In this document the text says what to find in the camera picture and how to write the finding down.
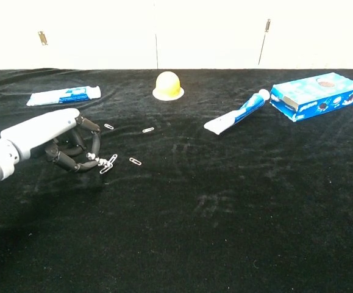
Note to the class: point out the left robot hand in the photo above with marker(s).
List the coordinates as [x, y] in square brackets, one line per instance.
[42, 131]

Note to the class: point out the white wavy bobby pin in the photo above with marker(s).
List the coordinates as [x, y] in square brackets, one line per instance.
[95, 158]

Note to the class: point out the blue white toothpaste tube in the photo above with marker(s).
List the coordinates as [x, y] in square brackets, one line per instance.
[60, 96]
[240, 114]

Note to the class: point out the metal screen hinge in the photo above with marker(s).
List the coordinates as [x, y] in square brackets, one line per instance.
[267, 25]
[42, 38]

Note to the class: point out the woven folding screen panel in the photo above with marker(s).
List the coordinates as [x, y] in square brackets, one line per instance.
[103, 33]
[209, 33]
[316, 33]
[8, 36]

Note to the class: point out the orange jelly cup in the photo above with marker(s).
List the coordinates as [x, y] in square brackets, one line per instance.
[167, 85]

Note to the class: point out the black velvet tablecloth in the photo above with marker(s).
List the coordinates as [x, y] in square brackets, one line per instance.
[225, 213]

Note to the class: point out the blue cookie box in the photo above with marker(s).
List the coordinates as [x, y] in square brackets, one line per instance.
[316, 97]

